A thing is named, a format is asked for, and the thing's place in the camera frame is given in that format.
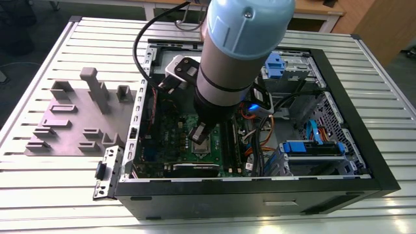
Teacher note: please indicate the grey power supply unit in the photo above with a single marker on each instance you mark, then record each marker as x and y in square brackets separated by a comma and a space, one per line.
[175, 102]

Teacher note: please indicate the grey metal slot bracket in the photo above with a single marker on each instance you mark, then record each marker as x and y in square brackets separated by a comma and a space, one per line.
[111, 170]

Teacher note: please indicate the black RAM slot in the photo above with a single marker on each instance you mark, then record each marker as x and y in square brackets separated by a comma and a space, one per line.
[235, 146]

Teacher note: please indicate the white desk frame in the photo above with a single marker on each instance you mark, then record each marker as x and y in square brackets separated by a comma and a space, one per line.
[150, 13]

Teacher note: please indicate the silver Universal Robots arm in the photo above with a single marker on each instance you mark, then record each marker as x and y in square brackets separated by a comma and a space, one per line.
[234, 61]

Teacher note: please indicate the black office chair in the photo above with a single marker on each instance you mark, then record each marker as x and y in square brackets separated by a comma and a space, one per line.
[19, 31]

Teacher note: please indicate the grey parts rack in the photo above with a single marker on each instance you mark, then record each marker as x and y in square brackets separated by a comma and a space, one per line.
[85, 117]

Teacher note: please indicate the wooden desk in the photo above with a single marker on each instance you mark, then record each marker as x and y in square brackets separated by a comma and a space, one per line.
[325, 7]

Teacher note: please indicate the black open PC case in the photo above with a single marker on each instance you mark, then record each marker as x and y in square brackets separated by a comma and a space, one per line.
[227, 202]

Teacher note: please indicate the green motherboard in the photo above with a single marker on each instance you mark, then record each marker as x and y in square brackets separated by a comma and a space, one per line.
[169, 151]

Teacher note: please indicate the hard disk in blue carrier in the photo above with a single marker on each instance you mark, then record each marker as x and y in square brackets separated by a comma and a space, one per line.
[298, 147]

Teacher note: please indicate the grey metal disk bay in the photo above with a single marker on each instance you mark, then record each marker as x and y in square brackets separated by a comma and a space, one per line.
[313, 159]

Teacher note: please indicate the black graphics card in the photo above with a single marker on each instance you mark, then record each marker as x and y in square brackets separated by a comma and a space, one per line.
[195, 169]

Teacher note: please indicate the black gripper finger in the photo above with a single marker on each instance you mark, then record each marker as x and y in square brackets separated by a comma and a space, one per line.
[210, 132]
[197, 134]

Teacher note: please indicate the silver CPU with green edge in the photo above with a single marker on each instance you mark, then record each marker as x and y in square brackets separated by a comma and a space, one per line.
[202, 147]

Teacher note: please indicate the CPU socket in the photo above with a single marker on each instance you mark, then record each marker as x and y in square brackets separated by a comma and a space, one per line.
[202, 154]

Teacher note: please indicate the brown wooden cabinet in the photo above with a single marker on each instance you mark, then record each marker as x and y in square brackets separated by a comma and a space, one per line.
[383, 29]

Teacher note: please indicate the empty blue disk carrier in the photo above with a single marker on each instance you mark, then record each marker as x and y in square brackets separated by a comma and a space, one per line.
[275, 65]

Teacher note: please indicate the grey metal drive cage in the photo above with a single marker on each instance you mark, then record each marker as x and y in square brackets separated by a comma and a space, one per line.
[293, 83]

